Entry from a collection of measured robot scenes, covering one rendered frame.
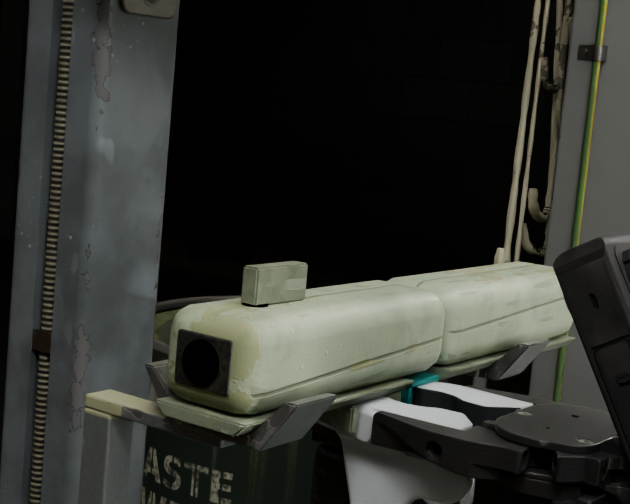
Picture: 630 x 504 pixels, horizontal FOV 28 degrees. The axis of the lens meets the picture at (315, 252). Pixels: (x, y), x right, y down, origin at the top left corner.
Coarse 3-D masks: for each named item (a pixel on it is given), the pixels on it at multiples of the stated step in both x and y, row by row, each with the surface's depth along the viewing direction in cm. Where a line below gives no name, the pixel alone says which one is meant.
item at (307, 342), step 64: (192, 320) 49; (256, 320) 48; (320, 320) 51; (384, 320) 55; (448, 320) 60; (512, 320) 65; (192, 384) 49; (256, 384) 48; (320, 384) 51; (384, 384) 57; (320, 448) 59
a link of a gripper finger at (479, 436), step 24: (384, 432) 54; (408, 432) 53; (432, 432) 52; (456, 432) 52; (480, 432) 52; (432, 456) 52; (456, 456) 51; (480, 456) 51; (504, 456) 50; (528, 456) 51
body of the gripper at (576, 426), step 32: (512, 416) 54; (544, 416) 54; (576, 416) 55; (608, 416) 55; (544, 448) 50; (576, 448) 50; (608, 448) 51; (512, 480) 51; (544, 480) 50; (576, 480) 50; (608, 480) 50
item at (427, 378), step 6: (420, 372) 61; (426, 372) 61; (408, 378) 60; (414, 378) 60; (420, 378) 60; (426, 378) 60; (432, 378) 60; (438, 378) 61; (414, 384) 59; (420, 384) 60; (408, 390) 59; (402, 396) 59; (408, 396) 59; (402, 402) 59; (408, 402) 59
